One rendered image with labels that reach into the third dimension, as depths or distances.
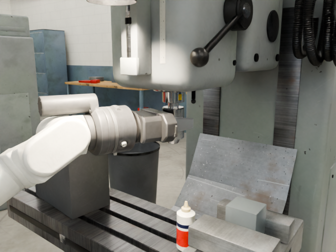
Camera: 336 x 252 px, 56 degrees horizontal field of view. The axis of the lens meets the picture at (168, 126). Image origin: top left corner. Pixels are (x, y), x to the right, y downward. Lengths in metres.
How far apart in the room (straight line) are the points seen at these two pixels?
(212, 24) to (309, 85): 0.42
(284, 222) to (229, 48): 0.35
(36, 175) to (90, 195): 0.39
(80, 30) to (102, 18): 0.81
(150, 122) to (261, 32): 0.32
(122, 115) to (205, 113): 0.52
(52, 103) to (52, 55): 7.38
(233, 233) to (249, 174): 0.41
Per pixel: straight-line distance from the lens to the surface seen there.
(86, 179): 0.86
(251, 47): 0.69
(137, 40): 0.54
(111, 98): 7.12
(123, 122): 0.56
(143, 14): 0.56
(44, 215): 0.93
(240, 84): 0.98
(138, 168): 2.56
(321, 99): 0.91
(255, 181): 0.96
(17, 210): 1.07
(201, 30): 0.55
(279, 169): 0.95
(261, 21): 0.73
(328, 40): 0.74
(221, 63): 0.61
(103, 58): 7.23
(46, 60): 7.83
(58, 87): 7.99
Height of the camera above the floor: 1.37
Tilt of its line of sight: 12 degrees down
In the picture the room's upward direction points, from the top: straight up
